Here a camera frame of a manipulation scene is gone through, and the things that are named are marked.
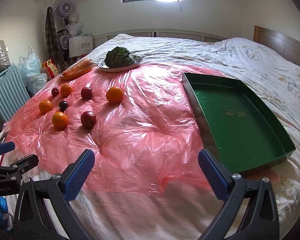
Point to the wooden headboard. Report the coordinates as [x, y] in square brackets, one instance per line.
[287, 47]

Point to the small red apple back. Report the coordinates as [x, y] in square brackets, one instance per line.
[55, 91]

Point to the light blue suitcase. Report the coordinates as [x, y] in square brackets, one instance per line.
[13, 93]

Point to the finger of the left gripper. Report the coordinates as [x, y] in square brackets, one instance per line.
[22, 163]
[6, 147]

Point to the clear plastic bag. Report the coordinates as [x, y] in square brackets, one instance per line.
[33, 77]

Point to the grey white fan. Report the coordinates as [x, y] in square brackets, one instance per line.
[64, 9]

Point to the small orange left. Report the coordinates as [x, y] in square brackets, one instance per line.
[45, 106]

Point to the blue gloved operator hand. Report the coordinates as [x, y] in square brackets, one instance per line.
[5, 219]

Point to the carrot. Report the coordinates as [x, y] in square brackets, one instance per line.
[76, 67]

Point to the green leafy vegetable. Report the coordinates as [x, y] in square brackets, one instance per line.
[117, 54]

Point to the orange ceramic plate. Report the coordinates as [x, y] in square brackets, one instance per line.
[77, 74]

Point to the white floral bed quilt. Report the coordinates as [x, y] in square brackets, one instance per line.
[184, 211]

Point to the white cardboard box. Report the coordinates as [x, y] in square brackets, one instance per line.
[80, 45]

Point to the small orange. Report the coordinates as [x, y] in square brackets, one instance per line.
[65, 90]
[45, 106]

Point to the plaid scarf on rack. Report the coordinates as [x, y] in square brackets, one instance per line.
[52, 45]

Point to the dark plum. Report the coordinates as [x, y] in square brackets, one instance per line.
[63, 105]

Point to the yellow red rice bag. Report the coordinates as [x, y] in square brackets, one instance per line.
[50, 68]

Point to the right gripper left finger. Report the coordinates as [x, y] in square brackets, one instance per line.
[32, 219]

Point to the pink plastic sheet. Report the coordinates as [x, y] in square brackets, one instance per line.
[140, 144]

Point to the green tray box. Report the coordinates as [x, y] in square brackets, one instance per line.
[235, 125]

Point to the small orange back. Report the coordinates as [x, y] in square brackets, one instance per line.
[65, 90]

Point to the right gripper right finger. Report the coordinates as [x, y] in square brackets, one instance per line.
[260, 220]

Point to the metal oval plate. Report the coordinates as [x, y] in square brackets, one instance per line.
[125, 65]

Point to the large orange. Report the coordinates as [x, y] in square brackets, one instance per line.
[114, 95]

